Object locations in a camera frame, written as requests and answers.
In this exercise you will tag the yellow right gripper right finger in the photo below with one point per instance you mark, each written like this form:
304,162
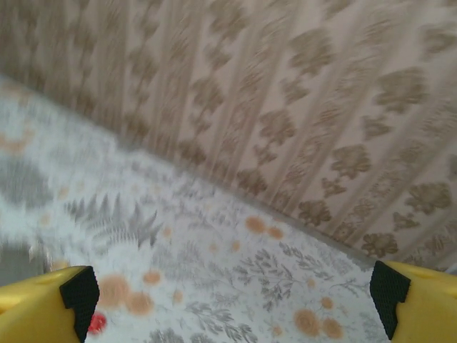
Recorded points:
428,307

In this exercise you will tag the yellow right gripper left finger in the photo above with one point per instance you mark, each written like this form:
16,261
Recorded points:
32,311

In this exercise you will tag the red headed key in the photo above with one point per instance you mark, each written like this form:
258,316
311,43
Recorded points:
98,323

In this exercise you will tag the floral table covering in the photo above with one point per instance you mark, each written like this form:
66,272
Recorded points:
214,271

